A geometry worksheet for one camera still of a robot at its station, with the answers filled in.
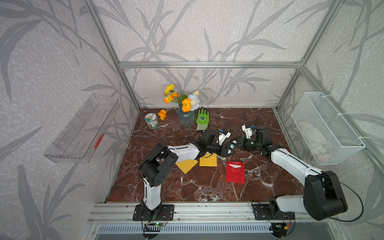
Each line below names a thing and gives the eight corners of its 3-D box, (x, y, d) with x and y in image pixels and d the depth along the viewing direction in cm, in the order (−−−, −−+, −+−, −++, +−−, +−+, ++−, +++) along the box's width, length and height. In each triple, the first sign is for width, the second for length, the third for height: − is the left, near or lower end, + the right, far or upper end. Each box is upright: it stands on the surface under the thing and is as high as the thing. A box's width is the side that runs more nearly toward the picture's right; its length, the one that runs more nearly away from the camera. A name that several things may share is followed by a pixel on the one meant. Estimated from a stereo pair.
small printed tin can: (147, 129, 110) (143, 121, 103) (149, 121, 115) (146, 113, 108) (157, 129, 110) (154, 121, 103) (159, 121, 115) (156, 113, 108)
